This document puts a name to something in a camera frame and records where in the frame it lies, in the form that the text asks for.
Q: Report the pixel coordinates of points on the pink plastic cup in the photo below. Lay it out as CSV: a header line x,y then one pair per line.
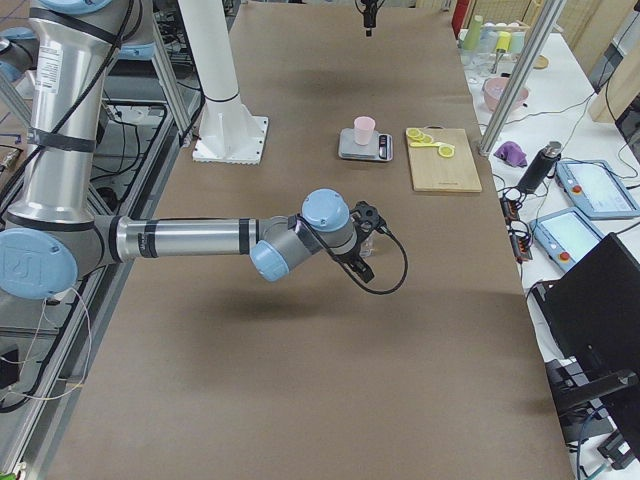
x,y
363,129

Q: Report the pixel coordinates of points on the bamboo cutting board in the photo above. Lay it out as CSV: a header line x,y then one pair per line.
x,y
431,173

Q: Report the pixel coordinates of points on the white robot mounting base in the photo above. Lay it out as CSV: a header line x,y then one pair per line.
x,y
228,132

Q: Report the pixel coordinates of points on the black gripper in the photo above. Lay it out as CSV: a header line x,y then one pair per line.
x,y
348,259

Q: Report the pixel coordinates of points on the silver digital kitchen scale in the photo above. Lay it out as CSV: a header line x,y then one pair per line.
x,y
379,148

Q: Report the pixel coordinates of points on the black overhead camera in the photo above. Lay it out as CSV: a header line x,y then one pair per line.
x,y
368,9

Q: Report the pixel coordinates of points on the black monitor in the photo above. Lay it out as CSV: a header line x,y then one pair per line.
x,y
593,310

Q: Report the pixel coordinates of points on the yellow plastic knife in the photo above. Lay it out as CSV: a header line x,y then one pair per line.
x,y
425,145

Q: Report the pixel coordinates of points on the teach pendant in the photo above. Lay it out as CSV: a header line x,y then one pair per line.
x,y
595,190
566,236

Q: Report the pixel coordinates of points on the lemon slice front pair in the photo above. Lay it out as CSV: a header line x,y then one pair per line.
x,y
446,150

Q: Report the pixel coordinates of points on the green cup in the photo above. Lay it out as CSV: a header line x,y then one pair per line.
x,y
472,37

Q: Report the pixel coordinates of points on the near teach pendant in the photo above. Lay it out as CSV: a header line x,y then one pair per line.
x,y
566,236

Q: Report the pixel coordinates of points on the clear glass sauce bottle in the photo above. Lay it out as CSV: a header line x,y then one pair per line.
x,y
367,247

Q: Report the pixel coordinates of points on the far teach pendant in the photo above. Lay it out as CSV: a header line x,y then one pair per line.
x,y
595,190

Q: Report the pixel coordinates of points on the purple cloth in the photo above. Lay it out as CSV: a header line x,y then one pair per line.
x,y
512,154

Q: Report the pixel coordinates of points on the aluminium frame post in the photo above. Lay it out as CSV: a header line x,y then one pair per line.
x,y
538,35

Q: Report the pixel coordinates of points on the black power strip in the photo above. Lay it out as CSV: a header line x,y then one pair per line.
x,y
518,231

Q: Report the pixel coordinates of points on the black thermos bottle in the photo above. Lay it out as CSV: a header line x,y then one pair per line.
x,y
541,165

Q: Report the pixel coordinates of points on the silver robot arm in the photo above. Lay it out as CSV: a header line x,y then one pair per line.
x,y
50,237

